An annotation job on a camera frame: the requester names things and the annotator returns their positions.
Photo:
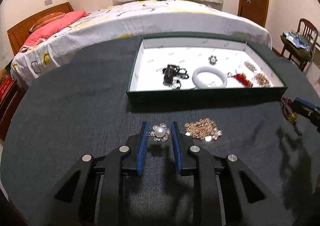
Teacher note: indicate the pile of clothes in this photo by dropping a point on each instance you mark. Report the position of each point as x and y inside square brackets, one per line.
[295, 46]

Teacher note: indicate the dark wooden chair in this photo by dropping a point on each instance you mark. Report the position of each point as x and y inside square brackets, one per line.
[308, 28]

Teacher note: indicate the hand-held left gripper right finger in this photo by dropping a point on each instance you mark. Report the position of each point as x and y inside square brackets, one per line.
[177, 148]

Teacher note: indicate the brown red cushion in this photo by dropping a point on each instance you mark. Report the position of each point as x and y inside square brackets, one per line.
[46, 21]

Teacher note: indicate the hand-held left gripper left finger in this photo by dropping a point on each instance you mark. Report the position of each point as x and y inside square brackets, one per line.
[141, 148]

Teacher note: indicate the bed with patterned sheet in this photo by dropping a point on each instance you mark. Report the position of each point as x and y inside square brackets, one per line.
[150, 18]

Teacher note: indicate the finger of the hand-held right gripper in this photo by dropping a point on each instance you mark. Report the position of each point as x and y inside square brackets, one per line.
[305, 110]

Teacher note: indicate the dark wooden nightstand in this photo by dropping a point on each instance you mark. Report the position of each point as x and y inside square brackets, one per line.
[8, 111]

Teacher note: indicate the grey wall outlet plate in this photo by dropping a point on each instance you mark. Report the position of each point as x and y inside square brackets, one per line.
[48, 2]

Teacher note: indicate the gold sequin jewelry piece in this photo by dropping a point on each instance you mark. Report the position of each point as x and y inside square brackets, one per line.
[202, 128]

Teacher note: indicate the pink pillow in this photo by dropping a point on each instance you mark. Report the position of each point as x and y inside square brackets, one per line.
[50, 31]

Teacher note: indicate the pearl flower brooch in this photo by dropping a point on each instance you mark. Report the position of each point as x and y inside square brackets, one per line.
[160, 133]

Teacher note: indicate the red box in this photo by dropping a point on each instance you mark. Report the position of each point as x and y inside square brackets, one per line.
[6, 87]

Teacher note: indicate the red knot charm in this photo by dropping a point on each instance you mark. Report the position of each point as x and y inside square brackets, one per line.
[241, 78]

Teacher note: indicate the white jade bangle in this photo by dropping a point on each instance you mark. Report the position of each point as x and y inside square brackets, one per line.
[197, 76]

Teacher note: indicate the shallow dark green box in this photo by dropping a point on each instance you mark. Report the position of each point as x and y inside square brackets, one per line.
[175, 53]

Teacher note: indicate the small pearl brooch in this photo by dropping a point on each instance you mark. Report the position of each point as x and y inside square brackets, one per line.
[213, 59]

